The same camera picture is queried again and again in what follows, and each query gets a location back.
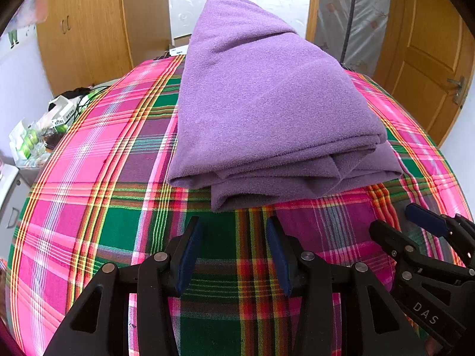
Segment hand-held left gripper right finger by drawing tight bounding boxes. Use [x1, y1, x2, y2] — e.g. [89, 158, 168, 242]
[265, 216, 427, 356]

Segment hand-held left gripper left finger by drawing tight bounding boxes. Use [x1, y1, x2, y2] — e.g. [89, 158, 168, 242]
[44, 216, 204, 356]

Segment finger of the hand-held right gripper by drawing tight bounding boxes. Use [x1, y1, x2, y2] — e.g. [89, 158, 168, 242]
[405, 203, 475, 268]
[369, 220, 475, 283]

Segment purple fleece garment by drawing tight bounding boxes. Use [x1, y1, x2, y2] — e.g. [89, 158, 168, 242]
[166, 0, 404, 214]

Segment pink green plaid bedsheet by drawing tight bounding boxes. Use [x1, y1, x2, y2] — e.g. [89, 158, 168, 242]
[7, 55, 464, 356]

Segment glass top side table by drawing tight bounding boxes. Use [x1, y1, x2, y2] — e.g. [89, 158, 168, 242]
[9, 85, 112, 169]

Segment white drawer cabinet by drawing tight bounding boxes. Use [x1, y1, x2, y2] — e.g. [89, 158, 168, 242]
[0, 163, 32, 247]

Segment wooden door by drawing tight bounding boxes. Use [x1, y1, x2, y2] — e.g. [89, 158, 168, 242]
[373, 0, 475, 147]

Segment green white carton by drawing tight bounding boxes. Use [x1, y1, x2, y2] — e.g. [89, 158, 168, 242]
[50, 96, 80, 130]

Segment clear bag green packets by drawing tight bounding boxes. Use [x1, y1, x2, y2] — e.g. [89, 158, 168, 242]
[9, 119, 50, 161]

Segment translucent plastic door sheet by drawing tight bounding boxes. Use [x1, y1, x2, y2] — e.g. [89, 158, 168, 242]
[315, 0, 392, 69]

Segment white cardboard box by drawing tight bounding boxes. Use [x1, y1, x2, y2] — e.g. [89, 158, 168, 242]
[169, 34, 192, 58]

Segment black rod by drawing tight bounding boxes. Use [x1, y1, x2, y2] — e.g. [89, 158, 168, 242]
[338, 0, 359, 63]

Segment wooden wardrobe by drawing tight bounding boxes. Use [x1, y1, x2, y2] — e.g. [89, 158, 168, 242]
[36, 0, 171, 98]

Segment metal door handle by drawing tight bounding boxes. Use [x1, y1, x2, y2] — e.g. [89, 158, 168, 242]
[446, 76, 467, 105]

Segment black charger cable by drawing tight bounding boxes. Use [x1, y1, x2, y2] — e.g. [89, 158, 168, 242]
[63, 86, 110, 121]

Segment wooden door frame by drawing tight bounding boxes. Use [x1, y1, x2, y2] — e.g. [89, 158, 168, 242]
[305, 0, 323, 43]

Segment cartoon wall sticker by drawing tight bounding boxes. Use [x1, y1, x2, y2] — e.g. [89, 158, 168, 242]
[0, 0, 50, 50]

